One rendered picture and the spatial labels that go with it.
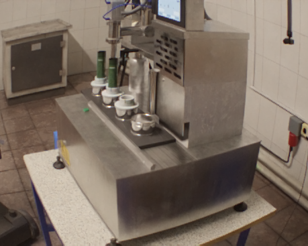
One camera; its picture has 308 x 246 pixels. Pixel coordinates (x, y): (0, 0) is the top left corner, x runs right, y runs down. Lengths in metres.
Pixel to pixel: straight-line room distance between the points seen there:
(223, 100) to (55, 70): 3.27
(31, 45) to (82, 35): 1.09
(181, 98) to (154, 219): 0.34
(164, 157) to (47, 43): 3.21
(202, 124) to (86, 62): 4.06
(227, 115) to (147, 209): 0.35
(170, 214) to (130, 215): 0.13
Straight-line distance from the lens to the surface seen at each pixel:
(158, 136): 1.19
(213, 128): 1.18
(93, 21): 5.04
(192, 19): 1.03
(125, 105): 1.26
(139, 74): 1.50
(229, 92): 1.17
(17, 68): 4.19
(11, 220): 2.19
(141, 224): 1.14
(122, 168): 1.05
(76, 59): 5.09
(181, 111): 1.11
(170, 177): 1.09
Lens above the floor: 1.56
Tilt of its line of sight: 25 degrees down
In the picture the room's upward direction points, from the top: 2 degrees clockwise
